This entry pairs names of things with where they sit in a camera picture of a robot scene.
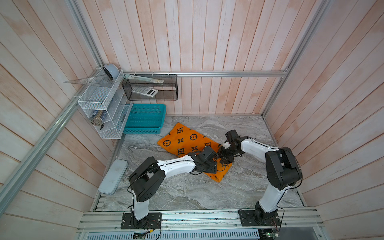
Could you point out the white wire shelf rack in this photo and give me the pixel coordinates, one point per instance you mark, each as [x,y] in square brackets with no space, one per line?
[113,100]

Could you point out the clear plastic ruler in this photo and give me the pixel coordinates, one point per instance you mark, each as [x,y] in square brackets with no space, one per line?
[145,79]

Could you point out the white rectangular plastic lid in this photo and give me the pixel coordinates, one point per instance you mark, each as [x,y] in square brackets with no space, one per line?
[112,178]

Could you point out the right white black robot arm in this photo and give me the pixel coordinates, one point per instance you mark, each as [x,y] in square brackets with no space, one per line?
[283,169]

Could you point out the green circuit board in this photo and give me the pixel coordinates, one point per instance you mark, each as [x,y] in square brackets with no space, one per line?
[268,235]

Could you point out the orange patterned pillowcase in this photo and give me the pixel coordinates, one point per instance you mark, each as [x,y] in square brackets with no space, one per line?
[182,140]

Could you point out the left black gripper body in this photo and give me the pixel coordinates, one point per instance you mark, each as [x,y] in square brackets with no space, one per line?
[209,167]

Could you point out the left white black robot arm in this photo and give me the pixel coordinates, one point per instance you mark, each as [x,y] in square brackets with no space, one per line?
[148,177]

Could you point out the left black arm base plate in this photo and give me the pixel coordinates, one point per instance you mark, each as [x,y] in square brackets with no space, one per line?
[151,221]

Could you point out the metal cylindrical brush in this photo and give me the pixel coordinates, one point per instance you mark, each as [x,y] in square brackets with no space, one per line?
[97,117]

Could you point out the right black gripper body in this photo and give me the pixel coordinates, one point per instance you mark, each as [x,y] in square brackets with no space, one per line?
[226,154]

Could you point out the round white grey gadget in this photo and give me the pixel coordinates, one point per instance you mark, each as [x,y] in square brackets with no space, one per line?
[111,71]

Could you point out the clear triangle set square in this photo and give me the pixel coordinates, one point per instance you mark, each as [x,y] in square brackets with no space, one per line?
[98,81]

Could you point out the white calculator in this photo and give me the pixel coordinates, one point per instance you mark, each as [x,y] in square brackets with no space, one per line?
[147,92]

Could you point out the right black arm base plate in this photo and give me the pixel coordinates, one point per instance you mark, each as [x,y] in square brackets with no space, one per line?
[257,217]

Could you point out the teal plastic basket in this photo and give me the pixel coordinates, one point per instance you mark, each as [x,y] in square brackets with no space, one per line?
[145,119]

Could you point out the black wire mesh basket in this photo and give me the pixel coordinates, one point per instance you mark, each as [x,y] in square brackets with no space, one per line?
[168,90]

